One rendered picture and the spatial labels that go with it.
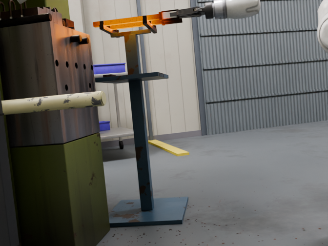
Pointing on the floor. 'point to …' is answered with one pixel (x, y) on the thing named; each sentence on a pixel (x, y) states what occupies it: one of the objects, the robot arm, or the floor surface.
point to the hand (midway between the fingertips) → (170, 15)
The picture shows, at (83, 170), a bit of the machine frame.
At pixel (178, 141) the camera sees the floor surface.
